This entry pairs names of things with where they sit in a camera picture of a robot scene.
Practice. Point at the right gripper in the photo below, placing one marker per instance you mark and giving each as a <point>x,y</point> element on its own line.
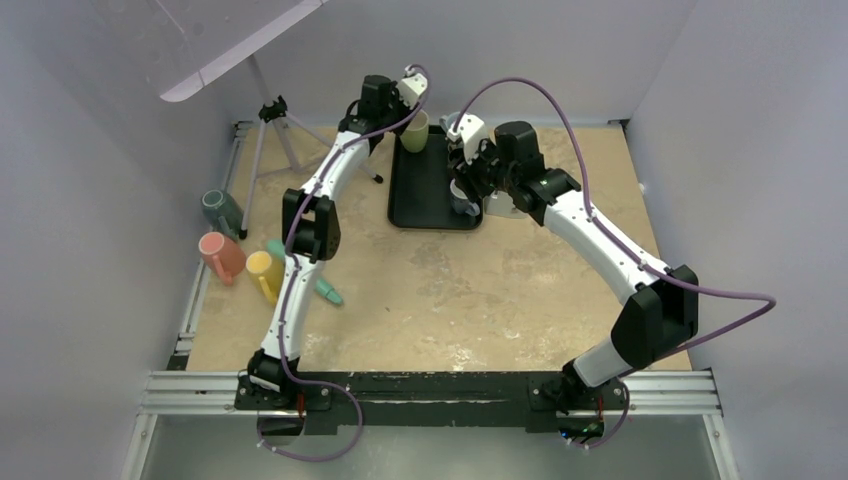
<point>466,175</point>

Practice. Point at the blue patterned mug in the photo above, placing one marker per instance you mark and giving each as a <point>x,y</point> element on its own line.
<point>461,204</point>

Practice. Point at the green cup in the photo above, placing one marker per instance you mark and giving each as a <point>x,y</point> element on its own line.
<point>415,136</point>

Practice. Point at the yellow mug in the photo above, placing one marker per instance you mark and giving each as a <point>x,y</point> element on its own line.
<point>266,273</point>

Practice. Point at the white mug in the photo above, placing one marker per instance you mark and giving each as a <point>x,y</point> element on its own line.
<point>447,121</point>

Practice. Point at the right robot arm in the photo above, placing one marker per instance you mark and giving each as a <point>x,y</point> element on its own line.
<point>658,313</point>

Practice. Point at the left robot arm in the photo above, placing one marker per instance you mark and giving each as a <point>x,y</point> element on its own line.
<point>310,226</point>

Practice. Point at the dark teal mug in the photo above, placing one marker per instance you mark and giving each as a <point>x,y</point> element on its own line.
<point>222,212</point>

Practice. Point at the black tray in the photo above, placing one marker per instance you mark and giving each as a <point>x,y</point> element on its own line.
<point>419,191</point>

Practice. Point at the teal cylinder toy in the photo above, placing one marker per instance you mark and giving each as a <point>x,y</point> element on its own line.
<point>275,248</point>

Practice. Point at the pink cup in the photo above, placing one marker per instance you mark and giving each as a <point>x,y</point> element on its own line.
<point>223,256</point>

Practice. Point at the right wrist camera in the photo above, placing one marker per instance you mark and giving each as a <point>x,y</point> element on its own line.
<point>466,136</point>

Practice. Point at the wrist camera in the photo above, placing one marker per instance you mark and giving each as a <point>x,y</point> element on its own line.
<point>466,136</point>
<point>413,87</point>

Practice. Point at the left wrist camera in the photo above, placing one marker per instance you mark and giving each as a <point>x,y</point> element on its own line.
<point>413,87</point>

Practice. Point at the aluminium rail frame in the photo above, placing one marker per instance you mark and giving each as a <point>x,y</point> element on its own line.
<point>179,393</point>

